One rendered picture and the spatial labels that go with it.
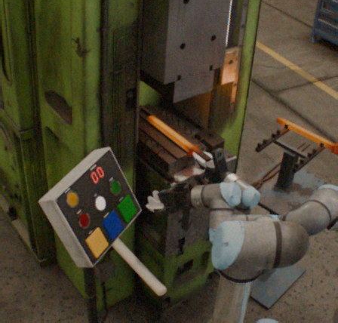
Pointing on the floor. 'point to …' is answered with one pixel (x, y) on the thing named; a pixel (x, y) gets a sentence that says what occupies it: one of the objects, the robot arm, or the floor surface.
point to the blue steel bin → (326, 15)
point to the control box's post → (90, 294)
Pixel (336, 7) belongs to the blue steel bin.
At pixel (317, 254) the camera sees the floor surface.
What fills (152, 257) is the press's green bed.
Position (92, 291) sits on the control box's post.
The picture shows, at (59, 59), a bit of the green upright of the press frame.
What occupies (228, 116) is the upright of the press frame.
